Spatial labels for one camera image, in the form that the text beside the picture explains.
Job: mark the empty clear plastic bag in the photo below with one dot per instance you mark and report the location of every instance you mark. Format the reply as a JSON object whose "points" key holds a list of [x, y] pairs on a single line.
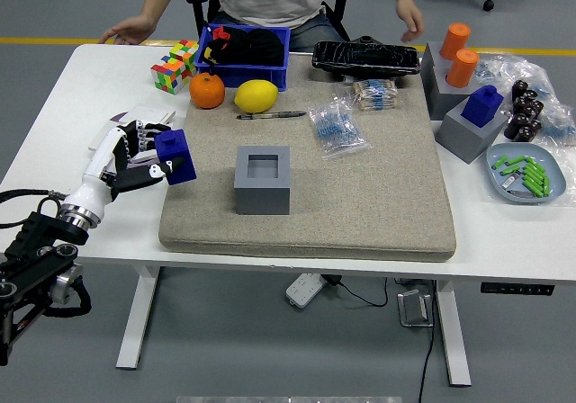
{"points": [[569, 169]]}

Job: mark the white usb stick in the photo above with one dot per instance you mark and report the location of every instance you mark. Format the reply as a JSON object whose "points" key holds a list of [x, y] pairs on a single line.
{"points": [[508, 182]]}

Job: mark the clear bag of tan resistors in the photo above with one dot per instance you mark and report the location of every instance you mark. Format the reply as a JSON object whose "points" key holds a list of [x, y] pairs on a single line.
{"points": [[373, 95]]}

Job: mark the white wall switch panel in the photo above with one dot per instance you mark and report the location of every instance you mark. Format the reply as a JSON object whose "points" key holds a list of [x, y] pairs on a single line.
{"points": [[153, 114]]}

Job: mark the grey square seal holder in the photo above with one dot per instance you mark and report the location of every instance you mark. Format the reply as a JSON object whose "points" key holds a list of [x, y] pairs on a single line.
{"points": [[263, 196], [463, 137]]}

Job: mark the black power adapter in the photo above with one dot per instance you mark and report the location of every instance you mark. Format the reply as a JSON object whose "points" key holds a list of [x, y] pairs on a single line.
{"points": [[333, 280]]}

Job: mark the black grey pen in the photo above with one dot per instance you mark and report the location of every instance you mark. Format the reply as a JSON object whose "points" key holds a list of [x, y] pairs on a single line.
{"points": [[279, 114]]}

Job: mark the beige textured mat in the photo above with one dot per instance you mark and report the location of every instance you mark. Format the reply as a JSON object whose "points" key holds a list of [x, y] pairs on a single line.
{"points": [[360, 196]]}

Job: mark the blue plastic bin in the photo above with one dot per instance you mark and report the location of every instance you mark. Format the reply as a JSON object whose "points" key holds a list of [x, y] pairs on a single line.
{"points": [[265, 77]]}

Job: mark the grey block with two holes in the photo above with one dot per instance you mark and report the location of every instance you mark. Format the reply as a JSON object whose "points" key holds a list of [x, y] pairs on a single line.
{"points": [[434, 88]]}

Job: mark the white table leg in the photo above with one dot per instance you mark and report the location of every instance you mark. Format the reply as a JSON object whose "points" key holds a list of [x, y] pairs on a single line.
{"points": [[137, 322], [454, 335]]}

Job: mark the white power strip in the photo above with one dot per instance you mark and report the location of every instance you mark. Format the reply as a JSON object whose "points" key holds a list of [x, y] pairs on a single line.
{"points": [[303, 291]]}

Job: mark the person's right hand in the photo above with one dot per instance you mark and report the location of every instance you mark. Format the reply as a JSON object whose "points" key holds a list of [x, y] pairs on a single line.
{"points": [[132, 29]]}

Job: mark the light blue plate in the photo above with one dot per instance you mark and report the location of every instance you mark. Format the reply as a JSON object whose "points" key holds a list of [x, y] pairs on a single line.
{"points": [[554, 173]]}

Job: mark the clear bag of blue resistors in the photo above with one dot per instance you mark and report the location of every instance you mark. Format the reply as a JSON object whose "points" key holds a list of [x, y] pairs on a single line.
{"points": [[560, 126], [337, 128], [486, 71]]}

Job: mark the black table control panel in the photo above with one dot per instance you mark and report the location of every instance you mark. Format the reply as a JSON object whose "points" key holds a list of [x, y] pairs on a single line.
{"points": [[517, 288]]}

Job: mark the black glossy mirror device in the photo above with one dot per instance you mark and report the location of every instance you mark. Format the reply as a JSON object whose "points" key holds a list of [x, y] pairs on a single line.
{"points": [[364, 59]]}

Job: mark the multicoloured puzzle cube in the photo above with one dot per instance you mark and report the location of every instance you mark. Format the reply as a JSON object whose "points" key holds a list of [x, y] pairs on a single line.
{"points": [[170, 77], [184, 54]]}

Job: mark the yellow lemon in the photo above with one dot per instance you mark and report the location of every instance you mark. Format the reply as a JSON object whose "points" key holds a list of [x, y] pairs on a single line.
{"points": [[256, 96]]}

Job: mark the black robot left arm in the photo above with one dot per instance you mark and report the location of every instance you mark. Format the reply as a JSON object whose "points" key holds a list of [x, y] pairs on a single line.
{"points": [[40, 241]]}

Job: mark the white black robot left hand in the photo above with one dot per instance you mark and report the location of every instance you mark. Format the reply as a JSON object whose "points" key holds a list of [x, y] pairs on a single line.
{"points": [[96, 169]]}

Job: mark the orange cylinder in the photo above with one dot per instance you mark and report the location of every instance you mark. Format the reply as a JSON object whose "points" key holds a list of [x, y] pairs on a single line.
{"points": [[462, 68], [455, 41]]}

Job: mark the red fabric piece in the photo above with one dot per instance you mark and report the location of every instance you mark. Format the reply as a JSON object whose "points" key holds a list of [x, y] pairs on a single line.
{"points": [[221, 33]]}

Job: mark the person's left hand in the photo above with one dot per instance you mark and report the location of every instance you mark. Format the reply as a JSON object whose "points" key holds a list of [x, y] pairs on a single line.
{"points": [[411, 16]]}

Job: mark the small silver metal piece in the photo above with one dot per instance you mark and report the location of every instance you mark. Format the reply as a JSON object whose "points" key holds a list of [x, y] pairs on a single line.
{"points": [[517, 193]]}

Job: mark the black fabric bundle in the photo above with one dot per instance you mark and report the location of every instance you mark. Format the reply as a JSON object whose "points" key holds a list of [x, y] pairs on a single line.
{"points": [[261, 45]]}

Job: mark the green battery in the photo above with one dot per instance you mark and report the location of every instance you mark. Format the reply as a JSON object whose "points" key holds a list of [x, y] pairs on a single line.
{"points": [[533, 188], [546, 186], [499, 163], [510, 170], [533, 181], [535, 165], [534, 173], [516, 160]]}

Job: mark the orange fruit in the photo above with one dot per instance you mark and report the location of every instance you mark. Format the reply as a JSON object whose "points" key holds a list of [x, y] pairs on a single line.
{"points": [[207, 90]]}

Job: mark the blue seal stamp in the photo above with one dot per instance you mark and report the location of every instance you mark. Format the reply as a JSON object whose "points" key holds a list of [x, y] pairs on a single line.
{"points": [[481, 106], [180, 146]]}

